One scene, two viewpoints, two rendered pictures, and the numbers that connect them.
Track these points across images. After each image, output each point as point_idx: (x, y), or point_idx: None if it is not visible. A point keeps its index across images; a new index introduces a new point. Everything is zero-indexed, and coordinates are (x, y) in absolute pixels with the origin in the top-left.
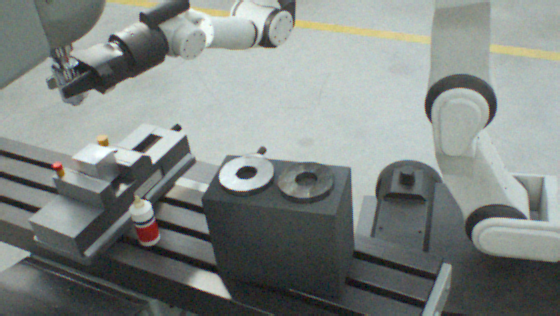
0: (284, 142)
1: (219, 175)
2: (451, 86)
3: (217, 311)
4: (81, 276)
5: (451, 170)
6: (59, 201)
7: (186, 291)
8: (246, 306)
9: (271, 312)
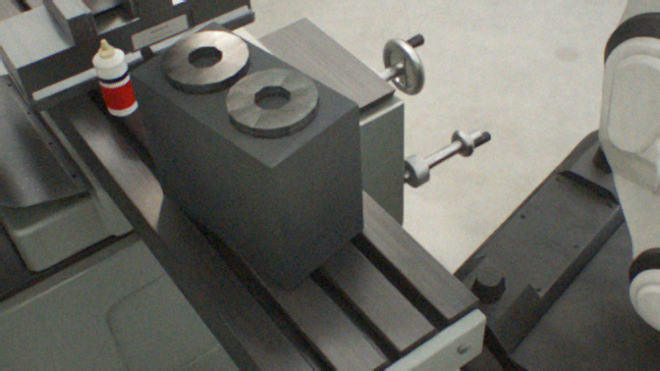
0: (535, 43)
1: (169, 47)
2: (649, 31)
3: (147, 238)
4: (47, 124)
5: (626, 172)
6: (36, 15)
7: (121, 194)
8: (166, 247)
9: (189, 270)
